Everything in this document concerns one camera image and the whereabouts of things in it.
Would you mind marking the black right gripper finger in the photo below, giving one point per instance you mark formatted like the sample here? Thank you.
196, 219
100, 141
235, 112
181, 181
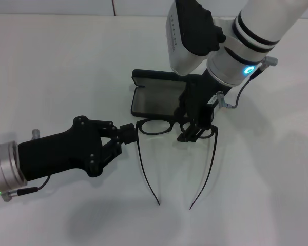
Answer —
188, 135
182, 107

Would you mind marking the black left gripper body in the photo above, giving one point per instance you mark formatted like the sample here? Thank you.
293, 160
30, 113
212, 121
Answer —
59, 151

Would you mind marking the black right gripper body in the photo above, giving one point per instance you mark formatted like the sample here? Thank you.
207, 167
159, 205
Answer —
202, 97

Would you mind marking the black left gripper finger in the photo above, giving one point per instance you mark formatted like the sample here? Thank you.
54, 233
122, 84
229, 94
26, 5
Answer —
113, 151
127, 128

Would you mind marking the black thin-framed glasses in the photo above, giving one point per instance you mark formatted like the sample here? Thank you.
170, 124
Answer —
143, 132

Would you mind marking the black glasses case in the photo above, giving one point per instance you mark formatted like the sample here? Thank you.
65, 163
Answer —
154, 102

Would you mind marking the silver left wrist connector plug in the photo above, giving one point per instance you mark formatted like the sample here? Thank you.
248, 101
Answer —
36, 134

